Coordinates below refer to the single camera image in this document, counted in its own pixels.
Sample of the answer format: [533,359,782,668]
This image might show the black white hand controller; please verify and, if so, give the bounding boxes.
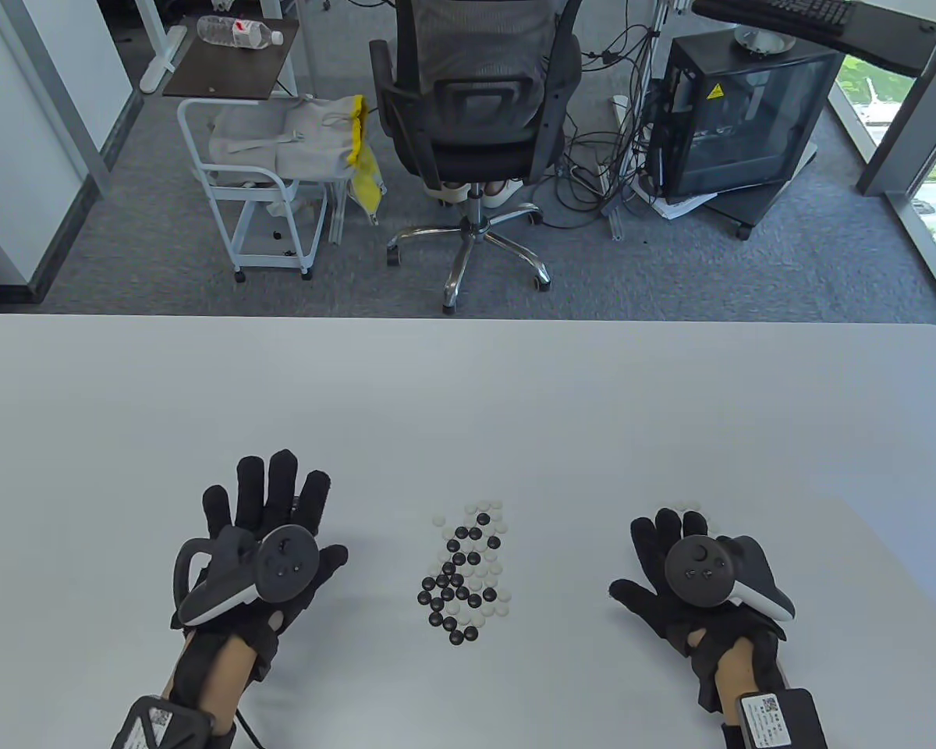
[173,524,321,625]
[665,534,795,623]

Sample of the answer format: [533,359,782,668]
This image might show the black boxed wrist camera module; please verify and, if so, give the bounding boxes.
[721,688,828,749]

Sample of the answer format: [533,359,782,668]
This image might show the person's left hand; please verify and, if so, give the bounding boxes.
[172,450,349,686]

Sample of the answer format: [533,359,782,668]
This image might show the grey fabric bag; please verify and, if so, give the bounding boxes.
[207,98,360,184]

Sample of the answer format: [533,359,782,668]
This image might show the white desk leg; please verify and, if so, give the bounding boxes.
[136,0,190,96]

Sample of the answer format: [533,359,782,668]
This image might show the white papers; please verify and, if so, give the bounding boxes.
[632,176,718,221]

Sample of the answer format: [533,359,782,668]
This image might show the black mesh office chair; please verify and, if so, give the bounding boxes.
[369,0,584,315]

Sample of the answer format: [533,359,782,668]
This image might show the black keyboard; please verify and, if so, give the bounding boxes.
[760,0,859,36]

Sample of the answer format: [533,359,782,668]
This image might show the black rolling platform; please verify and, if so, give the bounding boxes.
[702,140,820,241]

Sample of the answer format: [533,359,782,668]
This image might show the white metal cart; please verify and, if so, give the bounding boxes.
[177,98,330,283]

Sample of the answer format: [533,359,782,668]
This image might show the aluminium profile stand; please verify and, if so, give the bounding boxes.
[608,0,672,239]

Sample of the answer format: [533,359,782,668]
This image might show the yellow plastic bag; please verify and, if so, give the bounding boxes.
[346,95,387,227]

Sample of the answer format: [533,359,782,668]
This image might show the person's right hand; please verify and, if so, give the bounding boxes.
[608,509,789,712]

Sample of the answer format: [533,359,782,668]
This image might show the tangle of black cables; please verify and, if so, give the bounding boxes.
[542,0,672,231]

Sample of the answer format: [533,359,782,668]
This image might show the white bowl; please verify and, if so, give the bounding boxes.
[733,23,796,57]

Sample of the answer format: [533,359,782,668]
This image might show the pile of mixed go stones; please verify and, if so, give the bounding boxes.
[417,500,513,647]

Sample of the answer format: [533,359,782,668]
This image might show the small brown side table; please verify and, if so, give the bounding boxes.
[162,16,301,101]

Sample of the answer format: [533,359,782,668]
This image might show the group of white go stones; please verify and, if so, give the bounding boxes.
[675,503,720,539]

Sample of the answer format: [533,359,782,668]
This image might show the clear plastic water bottle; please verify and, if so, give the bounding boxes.
[197,14,285,50]

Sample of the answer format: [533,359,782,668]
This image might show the black desk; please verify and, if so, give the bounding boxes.
[690,0,936,77]

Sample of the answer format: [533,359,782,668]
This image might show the black framed wrist camera module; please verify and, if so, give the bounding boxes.
[112,697,213,749]

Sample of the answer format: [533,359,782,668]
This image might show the black computer tower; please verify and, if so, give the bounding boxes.
[646,33,845,200]

